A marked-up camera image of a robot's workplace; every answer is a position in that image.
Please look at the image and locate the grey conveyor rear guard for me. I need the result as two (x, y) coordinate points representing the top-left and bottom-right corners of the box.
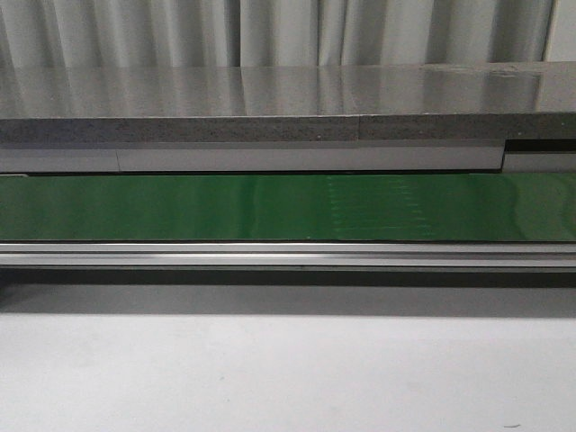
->
(1, 139), (575, 175)

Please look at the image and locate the aluminium conveyor front rail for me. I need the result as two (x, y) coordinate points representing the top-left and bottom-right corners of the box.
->
(1, 242), (575, 273)

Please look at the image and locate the green conveyor belt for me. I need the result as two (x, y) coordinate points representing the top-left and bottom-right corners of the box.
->
(1, 173), (575, 242)

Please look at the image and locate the white pleated curtain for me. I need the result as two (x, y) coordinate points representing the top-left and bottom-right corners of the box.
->
(1, 1), (575, 68)

